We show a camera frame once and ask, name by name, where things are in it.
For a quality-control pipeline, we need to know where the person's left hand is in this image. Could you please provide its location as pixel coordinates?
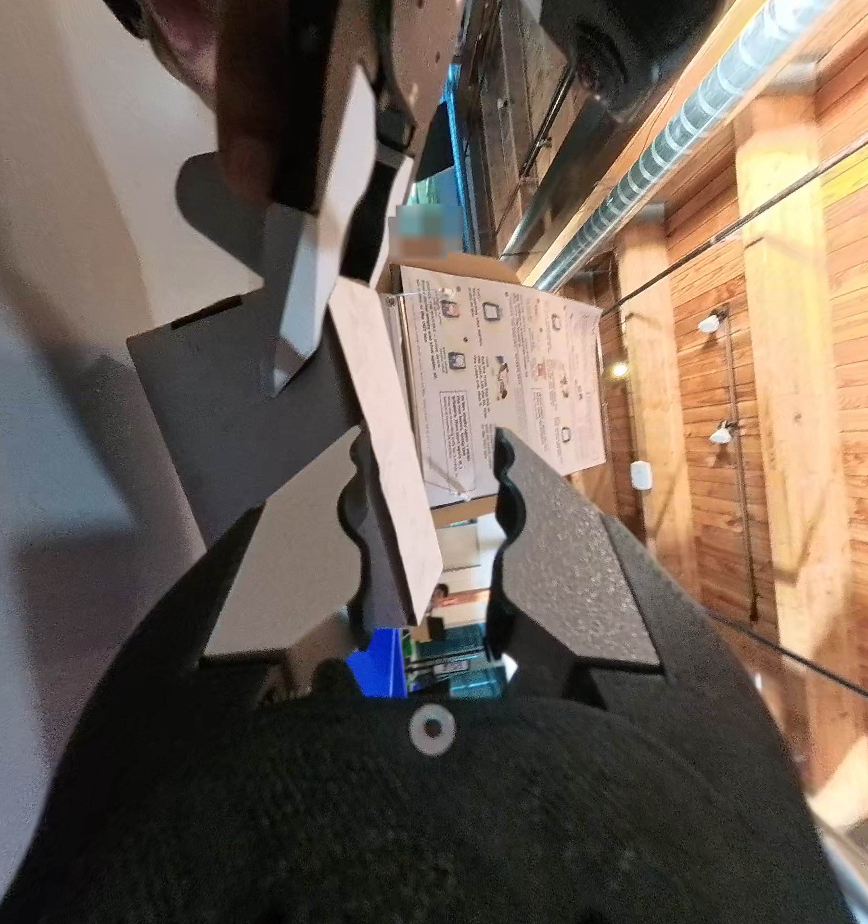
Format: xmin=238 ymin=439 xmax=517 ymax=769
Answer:
xmin=105 ymin=0 xmax=285 ymax=206

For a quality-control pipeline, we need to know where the blue plastic bin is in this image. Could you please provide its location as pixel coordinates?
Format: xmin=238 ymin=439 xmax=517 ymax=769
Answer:
xmin=344 ymin=627 xmax=409 ymax=700

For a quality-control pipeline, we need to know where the white cardboard mailer box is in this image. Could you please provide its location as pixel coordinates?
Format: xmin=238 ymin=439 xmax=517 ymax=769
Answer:
xmin=126 ymin=153 xmax=445 ymax=629

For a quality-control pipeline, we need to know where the printed instruction sheet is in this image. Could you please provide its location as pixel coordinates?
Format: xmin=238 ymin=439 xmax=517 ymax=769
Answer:
xmin=398 ymin=266 xmax=607 ymax=506

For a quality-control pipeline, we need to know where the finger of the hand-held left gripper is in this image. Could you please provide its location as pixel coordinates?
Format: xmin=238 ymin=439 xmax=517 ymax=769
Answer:
xmin=263 ymin=61 xmax=399 ymax=397
xmin=340 ymin=154 xmax=417 ymax=286

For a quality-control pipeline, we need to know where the silver ceiling duct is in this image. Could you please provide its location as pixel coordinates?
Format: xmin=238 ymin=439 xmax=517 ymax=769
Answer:
xmin=499 ymin=0 xmax=839 ymax=290

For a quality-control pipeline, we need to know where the white and wooden document stand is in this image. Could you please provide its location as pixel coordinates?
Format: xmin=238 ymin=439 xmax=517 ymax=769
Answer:
xmin=375 ymin=251 xmax=610 ymax=528

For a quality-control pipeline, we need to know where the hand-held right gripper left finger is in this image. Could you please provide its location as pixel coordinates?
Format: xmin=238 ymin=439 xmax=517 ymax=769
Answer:
xmin=202 ymin=426 xmax=377 ymax=661

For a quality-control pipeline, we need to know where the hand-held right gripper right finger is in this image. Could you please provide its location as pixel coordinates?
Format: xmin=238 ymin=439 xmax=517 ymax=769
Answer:
xmin=483 ymin=426 xmax=662 ymax=668

